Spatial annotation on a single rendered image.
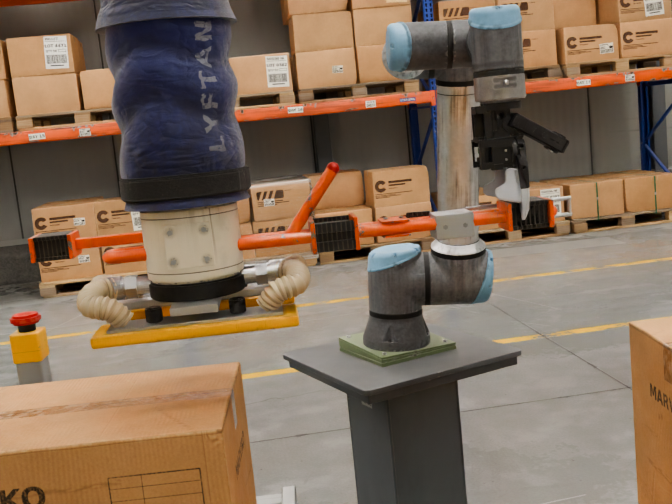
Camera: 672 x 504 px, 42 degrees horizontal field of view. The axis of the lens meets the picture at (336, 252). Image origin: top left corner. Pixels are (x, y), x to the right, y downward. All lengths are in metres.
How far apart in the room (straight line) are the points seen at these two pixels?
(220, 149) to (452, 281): 1.08
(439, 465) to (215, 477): 1.17
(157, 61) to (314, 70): 7.33
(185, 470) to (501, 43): 0.89
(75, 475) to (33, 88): 7.49
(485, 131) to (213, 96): 0.48
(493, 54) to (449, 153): 0.76
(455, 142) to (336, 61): 6.54
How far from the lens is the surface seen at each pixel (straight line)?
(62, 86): 8.81
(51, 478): 1.52
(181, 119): 1.46
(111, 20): 1.50
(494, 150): 1.59
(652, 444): 1.90
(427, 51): 1.69
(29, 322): 2.16
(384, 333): 2.42
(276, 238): 1.54
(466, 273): 2.39
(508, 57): 1.58
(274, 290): 1.47
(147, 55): 1.48
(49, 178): 10.15
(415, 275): 2.39
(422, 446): 2.49
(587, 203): 9.57
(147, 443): 1.46
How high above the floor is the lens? 1.42
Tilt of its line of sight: 9 degrees down
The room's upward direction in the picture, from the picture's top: 6 degrees counter-clockwise
